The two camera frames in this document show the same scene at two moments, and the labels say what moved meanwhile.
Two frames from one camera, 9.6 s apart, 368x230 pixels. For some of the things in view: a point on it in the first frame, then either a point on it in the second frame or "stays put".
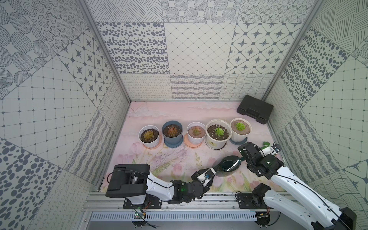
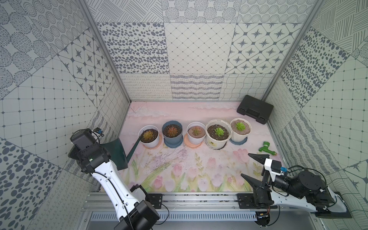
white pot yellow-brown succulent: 149,135 stays put
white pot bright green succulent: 240,128 stays put
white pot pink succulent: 196,132 stays put
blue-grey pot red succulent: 172,133 stays put
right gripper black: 257,149 to 265,184
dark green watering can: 229,163 to 115,148
